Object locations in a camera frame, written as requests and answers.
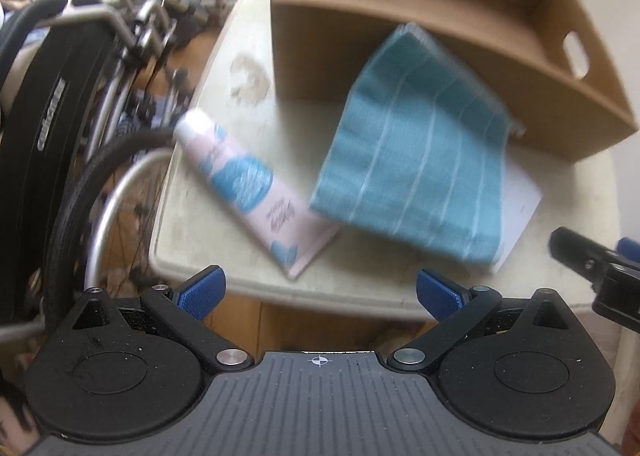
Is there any white small box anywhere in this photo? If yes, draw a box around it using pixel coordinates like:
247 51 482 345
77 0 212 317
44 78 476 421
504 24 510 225
490 157 542 274

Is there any pink blue cream tube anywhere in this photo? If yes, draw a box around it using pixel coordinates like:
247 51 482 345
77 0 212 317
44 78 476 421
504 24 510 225
174 108 340 280

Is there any teal striped cloth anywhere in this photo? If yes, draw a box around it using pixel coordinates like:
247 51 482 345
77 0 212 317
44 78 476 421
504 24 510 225
310 23 514 265

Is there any black wheelchair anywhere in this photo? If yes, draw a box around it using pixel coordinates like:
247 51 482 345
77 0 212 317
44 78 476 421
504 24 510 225
1 0 209 342

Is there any brown cardboard box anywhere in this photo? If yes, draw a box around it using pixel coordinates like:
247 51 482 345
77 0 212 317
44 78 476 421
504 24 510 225
270 0 638 161

